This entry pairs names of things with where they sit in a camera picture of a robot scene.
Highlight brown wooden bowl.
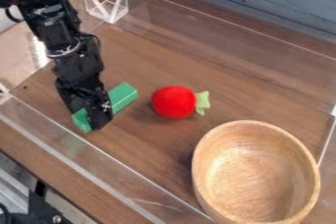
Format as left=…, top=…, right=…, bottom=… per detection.
left=191, top=120, right=319, bottom=224

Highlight red plush tomato toy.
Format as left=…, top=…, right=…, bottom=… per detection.
left=150, top=85, right=210, bottom=119

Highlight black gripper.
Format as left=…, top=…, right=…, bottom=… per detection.
left=49, top=34, right=113, bottom=130

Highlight green rectangular block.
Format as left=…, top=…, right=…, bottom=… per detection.
left=71, top=83, right=138, bottom=134

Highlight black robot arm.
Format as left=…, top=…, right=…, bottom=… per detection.
left=0, top=0, right=113, bottom=130

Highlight clear acrylic corner bracket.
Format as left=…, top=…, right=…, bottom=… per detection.
left=83, top=0, right=127, bottom=24

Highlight clear acrylic front wall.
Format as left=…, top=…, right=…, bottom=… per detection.
left=0, top=94, right=213, bottom=224

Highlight black clamp with cable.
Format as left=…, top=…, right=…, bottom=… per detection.
left=0, top=192, right=73, bottom=224

